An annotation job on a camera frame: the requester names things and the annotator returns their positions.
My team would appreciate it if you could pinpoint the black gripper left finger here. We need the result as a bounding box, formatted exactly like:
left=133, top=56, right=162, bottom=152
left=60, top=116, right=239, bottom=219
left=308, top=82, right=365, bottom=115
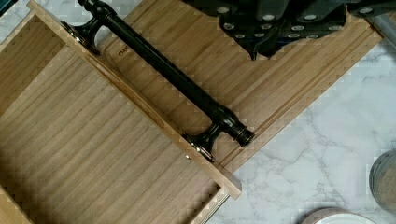
left=183, top=0, right=290, bottom=61

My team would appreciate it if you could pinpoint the black metal drawer handle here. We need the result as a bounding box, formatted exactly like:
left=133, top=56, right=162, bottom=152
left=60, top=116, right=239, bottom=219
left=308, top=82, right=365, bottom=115
left=62, top=0, right=255, bottom=161

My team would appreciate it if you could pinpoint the light wooden drawer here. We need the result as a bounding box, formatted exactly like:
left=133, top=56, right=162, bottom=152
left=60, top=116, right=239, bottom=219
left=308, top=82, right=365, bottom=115
left=1, top=0, right=242, bottom=224

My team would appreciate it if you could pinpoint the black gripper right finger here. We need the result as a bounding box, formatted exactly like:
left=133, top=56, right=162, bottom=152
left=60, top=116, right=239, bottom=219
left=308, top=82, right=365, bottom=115
left=258, top=0, right=395, bottom=57

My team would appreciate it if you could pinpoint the silver metal rod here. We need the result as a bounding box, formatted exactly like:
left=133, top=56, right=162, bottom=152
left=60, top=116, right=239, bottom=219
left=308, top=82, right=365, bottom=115
left=367, top=14, right=396, bottom=48

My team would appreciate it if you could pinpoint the white plate with rim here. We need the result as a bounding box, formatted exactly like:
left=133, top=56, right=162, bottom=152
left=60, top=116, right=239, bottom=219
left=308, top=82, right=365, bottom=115
left=300, top=208, right=376, bottom=224

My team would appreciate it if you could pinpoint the grey round container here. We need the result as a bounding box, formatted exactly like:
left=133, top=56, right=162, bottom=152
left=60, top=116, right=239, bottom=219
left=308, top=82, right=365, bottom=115
left=369, top=149, right=396, bottom=216

